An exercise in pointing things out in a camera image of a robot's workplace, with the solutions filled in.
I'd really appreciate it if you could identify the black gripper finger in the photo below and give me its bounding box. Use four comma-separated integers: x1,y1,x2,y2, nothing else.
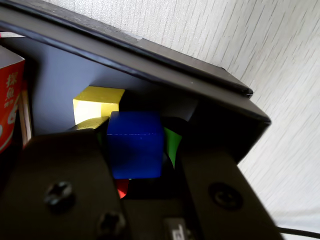
162,116,286,240
0,116,132,240

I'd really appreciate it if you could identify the red wooden cube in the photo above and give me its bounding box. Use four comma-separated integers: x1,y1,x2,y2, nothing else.
116,178,131,200

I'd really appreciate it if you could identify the yellow wooden cube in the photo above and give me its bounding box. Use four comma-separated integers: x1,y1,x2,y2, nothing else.
72,86,126,126

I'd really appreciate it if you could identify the blue wooden cube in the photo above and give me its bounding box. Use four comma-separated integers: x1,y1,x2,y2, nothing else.
106,111,165,180

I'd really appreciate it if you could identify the black cardboard box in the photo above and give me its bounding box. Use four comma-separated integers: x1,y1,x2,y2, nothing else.
0,14,272,201

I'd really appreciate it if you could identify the orange printed carton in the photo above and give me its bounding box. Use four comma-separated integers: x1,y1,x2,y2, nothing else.
0,46,27,154

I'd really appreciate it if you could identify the thick black cable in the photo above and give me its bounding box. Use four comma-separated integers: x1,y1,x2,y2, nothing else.
276,226,320,239

